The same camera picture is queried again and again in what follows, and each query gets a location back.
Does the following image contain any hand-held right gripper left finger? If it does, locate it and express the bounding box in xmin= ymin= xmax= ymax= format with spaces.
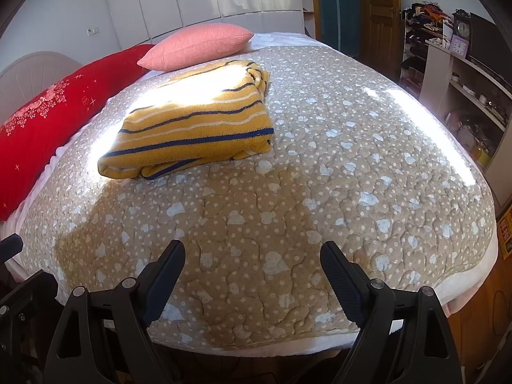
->
xmin=42 ymin=240 xmax=187 ymax=384

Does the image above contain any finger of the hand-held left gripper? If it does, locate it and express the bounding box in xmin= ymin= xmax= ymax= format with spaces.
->
xmin=0 ymin=234 xmax=24 ymax=263
xmin=0 ymin=270 xmax=60 ymax=321

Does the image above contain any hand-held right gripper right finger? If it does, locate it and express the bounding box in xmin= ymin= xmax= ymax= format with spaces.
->
xmin=320 ymin=241 xmax=462 ymax=384

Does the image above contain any yellow striped sweater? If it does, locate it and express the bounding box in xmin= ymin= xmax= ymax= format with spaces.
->
xmin=97 ymin=59 xmax=275 ymax=180

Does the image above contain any beige heart print blanket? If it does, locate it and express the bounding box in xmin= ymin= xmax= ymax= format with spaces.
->
xmin=18 ymin=44 xmax=499 ymax=353

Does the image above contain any red embroidered long pillow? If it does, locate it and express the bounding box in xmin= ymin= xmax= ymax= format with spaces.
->
xmin=0 ymin=44 xmax=156 ymax=221

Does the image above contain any orange printed box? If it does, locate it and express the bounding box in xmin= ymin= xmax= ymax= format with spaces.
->
xmin=498 ymin=206 xmax=512 ymax=260

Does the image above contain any beige headboard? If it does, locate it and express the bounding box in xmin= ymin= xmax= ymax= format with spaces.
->
xmin=0 ymin=51 xmax=83 ymax=118

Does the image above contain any yellow bottle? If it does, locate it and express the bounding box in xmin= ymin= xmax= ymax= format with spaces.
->
xmin=472 ymin=144 xmax=491 ymax=167

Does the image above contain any white shelf unit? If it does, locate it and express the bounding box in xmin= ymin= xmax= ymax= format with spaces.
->
xmin=418 ymin=39 xmax=512 ymax=169

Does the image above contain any pink pillow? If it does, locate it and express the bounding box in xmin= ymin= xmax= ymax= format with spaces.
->
xmin=137 ymin=23 xmax=254 ymax=72

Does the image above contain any purple small clock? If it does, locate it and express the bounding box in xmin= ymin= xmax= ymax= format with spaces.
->
xmin=448 ymin=34 xmax=469 ymax=57

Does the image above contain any wooden door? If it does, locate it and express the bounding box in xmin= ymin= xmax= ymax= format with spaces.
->
xmin=358 ymin=0 xmax=402 ymax=68

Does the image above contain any teal door panel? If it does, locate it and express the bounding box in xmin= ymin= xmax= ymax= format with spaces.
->
xmin=316 ymin=0 xmax=361 ymax=57

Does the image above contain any black mantel clock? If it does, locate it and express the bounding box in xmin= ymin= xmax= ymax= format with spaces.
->
xmin=452 ymin=9 xmax=473 ymax=46

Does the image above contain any black television screen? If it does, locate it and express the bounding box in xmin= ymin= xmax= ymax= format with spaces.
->
xmin=468 ymin=12 xmax=512 ymax=78

